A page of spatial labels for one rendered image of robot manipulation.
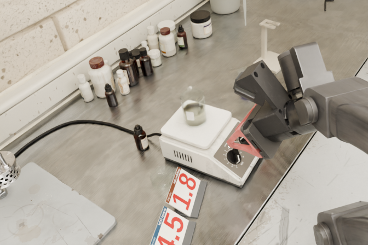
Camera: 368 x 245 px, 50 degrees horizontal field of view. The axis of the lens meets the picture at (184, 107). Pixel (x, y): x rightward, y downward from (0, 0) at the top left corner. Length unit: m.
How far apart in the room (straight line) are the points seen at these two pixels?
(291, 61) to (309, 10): 0.85
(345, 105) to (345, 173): 0.40
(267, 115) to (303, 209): 0.25
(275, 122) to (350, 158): 0.32
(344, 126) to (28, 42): 0.83
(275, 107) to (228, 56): 0.61
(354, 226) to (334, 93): 0.18
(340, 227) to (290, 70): 0.23
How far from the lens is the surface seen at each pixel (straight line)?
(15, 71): 1.10
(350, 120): 0.49
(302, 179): 0.85
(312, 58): 0.60
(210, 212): 0.80
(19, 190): 0.96
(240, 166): 0.82
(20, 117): 1.10
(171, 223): 0.77
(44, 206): 0.90
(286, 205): 0.81
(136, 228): 0.80
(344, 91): 0.52
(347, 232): 0.59
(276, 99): 0.62
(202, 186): 0.84
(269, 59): 1.17
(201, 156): 0.81
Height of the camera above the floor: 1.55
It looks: 39 degrees down
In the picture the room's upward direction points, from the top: 10 degrees counter-clockwise
